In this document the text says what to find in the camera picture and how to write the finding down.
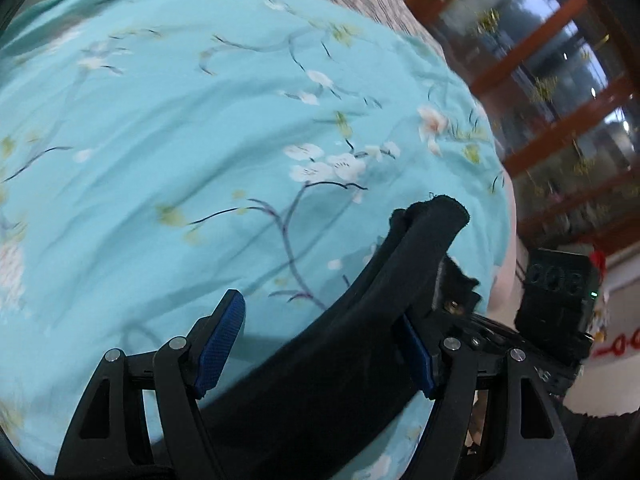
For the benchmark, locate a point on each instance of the teal floral bed sheet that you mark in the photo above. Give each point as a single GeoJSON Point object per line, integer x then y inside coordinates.
{"type": "Point", "coordinates": [156, 153]}

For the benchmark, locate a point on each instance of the wooden glass cabinet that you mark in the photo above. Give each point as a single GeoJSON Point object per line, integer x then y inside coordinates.
{"type": "Point", "coordinates": [559, 80]}

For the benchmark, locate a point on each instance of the black pants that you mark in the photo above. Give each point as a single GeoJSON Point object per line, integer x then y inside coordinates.
{"type": "Point", "coordinates": [322, 398]}

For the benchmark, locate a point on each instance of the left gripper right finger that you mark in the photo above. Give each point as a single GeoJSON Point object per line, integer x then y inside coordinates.
{"type": "Point", "coordinates": [425, 353]}

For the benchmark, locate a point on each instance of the black camera box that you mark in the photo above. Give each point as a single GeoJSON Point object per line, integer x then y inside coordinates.
{"type": "Point", "coordinates": [559, 293]}

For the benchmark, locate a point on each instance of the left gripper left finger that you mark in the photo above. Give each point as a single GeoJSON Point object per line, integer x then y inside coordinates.
{"type": "Point", "coordinates": [211, 340]}

